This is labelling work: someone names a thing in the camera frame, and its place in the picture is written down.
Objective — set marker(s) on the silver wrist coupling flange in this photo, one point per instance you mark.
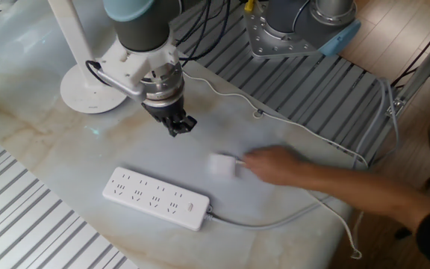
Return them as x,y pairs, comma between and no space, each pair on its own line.
162,84

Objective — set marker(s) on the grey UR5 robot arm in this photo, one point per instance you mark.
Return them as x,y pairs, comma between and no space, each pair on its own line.
140,30

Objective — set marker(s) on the white desk lamp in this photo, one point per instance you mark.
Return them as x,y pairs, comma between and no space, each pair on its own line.
88,97

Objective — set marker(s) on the person's bare hand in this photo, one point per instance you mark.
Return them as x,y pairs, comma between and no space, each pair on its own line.
278,166

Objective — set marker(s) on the white power adapter plug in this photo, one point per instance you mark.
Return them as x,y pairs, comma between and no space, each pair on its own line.
222,165

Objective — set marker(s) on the white power strip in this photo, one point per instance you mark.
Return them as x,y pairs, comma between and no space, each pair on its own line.
155,198

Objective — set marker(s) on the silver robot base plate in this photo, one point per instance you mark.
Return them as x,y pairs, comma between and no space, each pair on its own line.
271,41

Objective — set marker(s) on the person's bare forearm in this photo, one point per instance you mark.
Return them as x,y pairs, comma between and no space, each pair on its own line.
368,194

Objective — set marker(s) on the yellow tag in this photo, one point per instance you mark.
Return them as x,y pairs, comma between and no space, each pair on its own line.
249,5

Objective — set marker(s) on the aluminium frame rail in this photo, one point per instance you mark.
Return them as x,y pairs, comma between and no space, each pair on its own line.
416,78

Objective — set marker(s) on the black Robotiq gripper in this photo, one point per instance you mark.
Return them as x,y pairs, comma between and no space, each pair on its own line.
164,110

